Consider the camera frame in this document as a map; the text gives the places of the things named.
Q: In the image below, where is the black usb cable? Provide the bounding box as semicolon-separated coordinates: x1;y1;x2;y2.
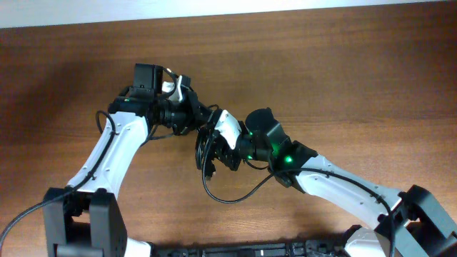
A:
194;104;221;181

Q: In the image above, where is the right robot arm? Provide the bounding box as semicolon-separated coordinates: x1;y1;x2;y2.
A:
208;108;456;256

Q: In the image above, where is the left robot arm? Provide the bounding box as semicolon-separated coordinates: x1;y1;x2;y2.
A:
43;64;205;257

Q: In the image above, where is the right camera cable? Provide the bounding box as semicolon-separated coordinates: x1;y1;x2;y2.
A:
201;131;397;257

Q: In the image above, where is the camera cable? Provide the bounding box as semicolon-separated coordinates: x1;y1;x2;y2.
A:
0;110;119;251
201;131;397;257

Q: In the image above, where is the left camera cable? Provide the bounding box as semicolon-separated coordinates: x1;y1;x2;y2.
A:
0;110;119;251

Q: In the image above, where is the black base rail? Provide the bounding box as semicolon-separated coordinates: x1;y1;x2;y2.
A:
151;240;348;257

